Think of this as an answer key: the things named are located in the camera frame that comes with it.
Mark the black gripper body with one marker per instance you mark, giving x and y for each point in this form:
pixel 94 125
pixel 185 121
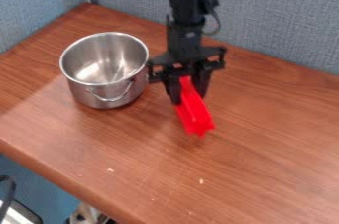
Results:
pixel 186 55

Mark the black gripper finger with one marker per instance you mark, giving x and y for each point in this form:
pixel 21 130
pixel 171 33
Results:
pixel 202 79
pixel 174 89

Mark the red star-shaped block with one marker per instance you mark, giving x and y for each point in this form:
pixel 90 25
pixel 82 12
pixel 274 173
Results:
pixel 193 110

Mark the stainless steel pot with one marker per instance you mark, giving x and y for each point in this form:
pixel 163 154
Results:
pixel 105 67

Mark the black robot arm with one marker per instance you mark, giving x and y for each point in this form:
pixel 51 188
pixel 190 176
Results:
pixel 191 12

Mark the white object under table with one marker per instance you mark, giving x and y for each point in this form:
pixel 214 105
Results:
pixel 87 215

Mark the black white device under table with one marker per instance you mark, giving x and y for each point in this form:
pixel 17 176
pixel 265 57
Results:
pixel 14 211

